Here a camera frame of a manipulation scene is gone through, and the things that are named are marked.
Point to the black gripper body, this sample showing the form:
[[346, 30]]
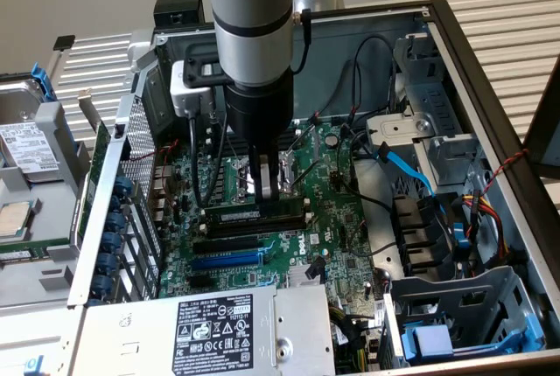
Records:
[[258, 109]]

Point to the green RAM stick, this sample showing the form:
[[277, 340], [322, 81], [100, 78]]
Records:
[[236, 214], [22, 255]]

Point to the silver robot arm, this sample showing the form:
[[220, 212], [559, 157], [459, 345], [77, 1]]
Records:
[[249, 0]]

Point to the black RAM slot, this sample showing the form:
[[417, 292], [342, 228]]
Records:
[[256, 223], [215, 154], [256, 229], [215, 136], [215, 148], [215, 142]]

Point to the CPU socket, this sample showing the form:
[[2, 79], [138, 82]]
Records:
[[245, 181]]

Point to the thin metal locking lever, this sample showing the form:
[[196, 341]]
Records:
[[306, 170]]

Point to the silver socket cover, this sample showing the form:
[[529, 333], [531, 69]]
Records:
[[302, 140]]

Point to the green Dell motherboard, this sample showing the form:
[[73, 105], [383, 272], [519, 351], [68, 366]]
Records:
[[324, 214]]

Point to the round coin battery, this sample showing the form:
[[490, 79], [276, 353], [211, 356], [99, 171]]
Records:
[[333, 140]]

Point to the long black expansion slot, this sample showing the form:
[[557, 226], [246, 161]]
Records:
[[225, 245]]

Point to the blue expansion slot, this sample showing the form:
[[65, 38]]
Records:
[[227, 260]]

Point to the open PC case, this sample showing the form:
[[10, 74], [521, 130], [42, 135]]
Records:
[[332, 57]]

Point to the silver chipset heatsink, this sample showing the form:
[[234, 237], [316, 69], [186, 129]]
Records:
[[297, 279]]

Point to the short black expansion slot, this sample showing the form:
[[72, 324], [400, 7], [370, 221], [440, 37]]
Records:
[[199, 280]]

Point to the black box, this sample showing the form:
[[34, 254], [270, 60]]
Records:
[[179, 9]]

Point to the black fan shroud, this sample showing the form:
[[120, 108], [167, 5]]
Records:
[[411, 227]]

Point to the green graphics card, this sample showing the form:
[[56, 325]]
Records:
[[98, 153]]

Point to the grey metal drive cage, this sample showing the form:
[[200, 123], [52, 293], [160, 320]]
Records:
[[433, 105]]

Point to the silver power supply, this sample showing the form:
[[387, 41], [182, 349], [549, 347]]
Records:
[[140, 328]]

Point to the grey disk bay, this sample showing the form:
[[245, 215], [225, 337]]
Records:
[[442, 293]]

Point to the small black clip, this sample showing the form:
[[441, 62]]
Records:
[[64, 42]]

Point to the grey parts rack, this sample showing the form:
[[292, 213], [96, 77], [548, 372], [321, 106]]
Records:
[[48, 210]]

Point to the Toshiba hard drive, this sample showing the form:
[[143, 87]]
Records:
[[44, 85]]

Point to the blue disk caddy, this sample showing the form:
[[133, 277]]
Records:
[[409, 345]]

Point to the Toshiba hard disk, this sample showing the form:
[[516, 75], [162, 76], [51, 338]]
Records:
[[26, 144]]

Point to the silver CPU chip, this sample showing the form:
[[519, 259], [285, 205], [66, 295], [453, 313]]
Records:
[[13, 218]]

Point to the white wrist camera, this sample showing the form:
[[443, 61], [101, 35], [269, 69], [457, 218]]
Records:
[[184, 87]]

